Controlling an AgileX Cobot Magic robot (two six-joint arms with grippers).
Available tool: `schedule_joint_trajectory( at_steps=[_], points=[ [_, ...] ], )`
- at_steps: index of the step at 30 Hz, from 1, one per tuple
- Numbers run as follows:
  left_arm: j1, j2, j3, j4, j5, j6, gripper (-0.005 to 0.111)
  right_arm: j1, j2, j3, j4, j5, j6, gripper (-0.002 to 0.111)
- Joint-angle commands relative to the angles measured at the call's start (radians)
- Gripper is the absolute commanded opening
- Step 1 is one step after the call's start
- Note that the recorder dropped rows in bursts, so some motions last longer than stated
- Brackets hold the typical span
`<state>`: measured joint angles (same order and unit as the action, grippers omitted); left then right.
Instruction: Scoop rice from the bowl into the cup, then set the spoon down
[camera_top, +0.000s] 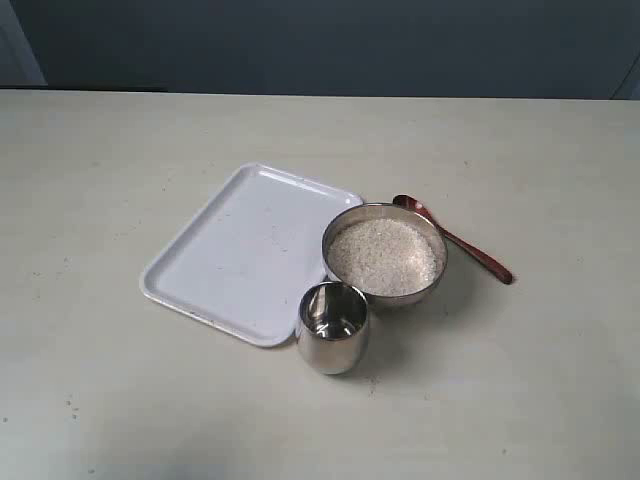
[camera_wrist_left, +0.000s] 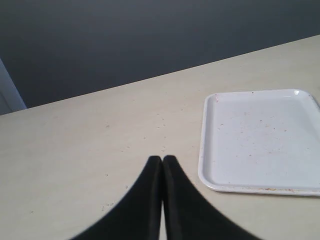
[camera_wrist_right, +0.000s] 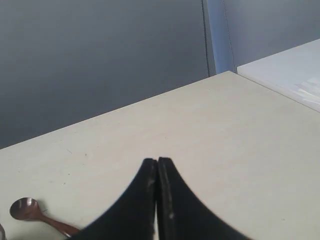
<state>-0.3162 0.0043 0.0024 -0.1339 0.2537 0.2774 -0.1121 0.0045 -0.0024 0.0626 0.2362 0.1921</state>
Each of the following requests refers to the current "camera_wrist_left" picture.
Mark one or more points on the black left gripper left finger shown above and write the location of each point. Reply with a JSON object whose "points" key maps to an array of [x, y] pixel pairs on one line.
{"points": [[137, 216]]}

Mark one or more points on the white rectangular tray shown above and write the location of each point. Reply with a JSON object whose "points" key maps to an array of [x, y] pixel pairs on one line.
{"points": [[261, 142]]}

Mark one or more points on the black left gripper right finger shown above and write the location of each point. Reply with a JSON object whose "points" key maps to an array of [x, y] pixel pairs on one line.
{"points": [[188, 215]]}

